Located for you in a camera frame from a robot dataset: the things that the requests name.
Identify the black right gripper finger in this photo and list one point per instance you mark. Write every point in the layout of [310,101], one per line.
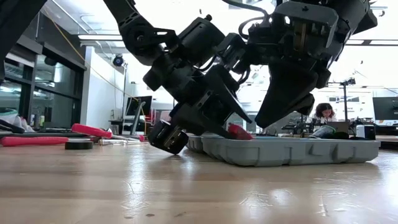
[286,90]
[306,105]

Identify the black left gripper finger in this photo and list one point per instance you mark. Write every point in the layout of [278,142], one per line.
[199,121]
[227,90]

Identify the red bit holder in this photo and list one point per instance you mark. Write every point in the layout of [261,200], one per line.
[239,132]

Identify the grey plastic tool case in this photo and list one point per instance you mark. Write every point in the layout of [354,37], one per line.
[280,152]

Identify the dark tape roll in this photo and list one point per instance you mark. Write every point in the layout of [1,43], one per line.
[79,145]

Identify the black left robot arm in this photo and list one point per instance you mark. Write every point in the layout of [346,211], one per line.
[140,37]

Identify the person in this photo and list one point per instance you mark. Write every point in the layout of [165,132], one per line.
[323,113]

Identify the black work gloves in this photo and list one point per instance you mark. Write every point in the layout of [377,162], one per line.
[329,134]

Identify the black computer monitor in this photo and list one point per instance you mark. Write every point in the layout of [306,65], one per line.
[385,108]
[140,105]

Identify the white stepladder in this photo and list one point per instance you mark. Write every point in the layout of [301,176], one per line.
[136,118]

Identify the white box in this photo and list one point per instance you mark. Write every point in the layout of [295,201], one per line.
[366,131]

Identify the black ceiling spotlight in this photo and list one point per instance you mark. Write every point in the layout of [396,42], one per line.
[118,60]

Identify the clear safety glasses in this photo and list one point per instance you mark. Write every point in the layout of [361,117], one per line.
[118,141]

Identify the white cloth bundle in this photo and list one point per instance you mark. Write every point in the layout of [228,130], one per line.
[12,121]

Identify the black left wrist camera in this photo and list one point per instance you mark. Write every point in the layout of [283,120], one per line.
[168,137]

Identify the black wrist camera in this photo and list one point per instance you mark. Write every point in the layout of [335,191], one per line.
[233,53]
[168,137]

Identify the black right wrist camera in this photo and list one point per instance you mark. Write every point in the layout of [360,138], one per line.
[233,53]

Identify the black background rig frame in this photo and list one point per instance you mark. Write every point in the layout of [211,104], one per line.
[345,102]

